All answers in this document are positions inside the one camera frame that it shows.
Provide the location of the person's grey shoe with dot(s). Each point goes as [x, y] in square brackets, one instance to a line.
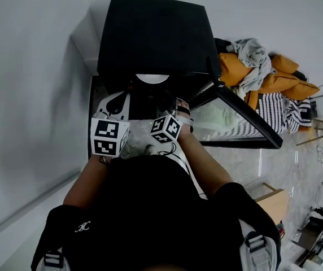
[151, 150]

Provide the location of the orange pillow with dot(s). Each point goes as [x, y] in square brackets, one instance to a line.
[302, 90]
[280, 80]
[285, 63]
[233, 69]

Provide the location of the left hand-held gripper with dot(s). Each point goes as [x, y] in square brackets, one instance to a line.
[106, 138]

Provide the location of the person's right hand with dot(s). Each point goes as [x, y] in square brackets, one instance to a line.
[183, 104]

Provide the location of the person's right forearm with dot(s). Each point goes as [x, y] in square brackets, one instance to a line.
[204, 165]

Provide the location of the red black tool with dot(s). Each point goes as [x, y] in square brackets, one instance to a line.
[281, 229]

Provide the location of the light wooden table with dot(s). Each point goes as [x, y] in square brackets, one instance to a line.
[275, 205]

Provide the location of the black white striped blanket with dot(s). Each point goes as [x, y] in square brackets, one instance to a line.
[277, 111]

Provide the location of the grey crumpled cloth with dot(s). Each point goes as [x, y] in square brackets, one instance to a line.
[253, 61]

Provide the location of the black cabinet with glass door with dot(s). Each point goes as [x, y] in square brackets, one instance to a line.
[156, 35]

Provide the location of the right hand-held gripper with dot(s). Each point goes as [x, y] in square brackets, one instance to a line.
[167, 128]

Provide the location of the person's black t-shirt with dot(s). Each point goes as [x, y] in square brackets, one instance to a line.
[150, 222]

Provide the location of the white round plate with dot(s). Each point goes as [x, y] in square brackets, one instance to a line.
[153, 78]

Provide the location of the person's left forearm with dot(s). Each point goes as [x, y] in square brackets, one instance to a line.
[85, 182]

